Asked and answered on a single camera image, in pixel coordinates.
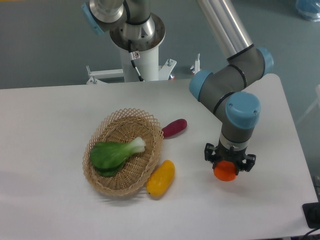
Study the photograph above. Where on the green bok choy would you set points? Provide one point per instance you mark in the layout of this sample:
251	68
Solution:
109	157

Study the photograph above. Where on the yellow mango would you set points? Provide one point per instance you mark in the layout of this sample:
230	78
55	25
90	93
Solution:
161	179

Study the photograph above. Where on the woven wicker basket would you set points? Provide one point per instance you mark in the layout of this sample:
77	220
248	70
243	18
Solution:
125	125

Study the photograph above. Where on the blue object top right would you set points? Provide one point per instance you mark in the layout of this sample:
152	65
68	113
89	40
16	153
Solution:
309	9

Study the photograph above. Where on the black device at table corner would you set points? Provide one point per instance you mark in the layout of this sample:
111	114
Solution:
312	214

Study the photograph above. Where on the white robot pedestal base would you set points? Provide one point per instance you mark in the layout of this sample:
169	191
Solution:
138	46

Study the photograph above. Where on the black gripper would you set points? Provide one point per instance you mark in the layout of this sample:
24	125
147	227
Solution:
231	152

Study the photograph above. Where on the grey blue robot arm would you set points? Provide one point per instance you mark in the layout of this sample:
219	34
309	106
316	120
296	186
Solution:
222	93

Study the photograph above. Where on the white frame at right edge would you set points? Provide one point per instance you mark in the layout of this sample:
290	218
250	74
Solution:
311	107

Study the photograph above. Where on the orange fruit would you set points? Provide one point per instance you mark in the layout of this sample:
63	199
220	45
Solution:
225	171

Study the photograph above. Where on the purple sweet potato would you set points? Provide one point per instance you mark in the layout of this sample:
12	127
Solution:
174	128

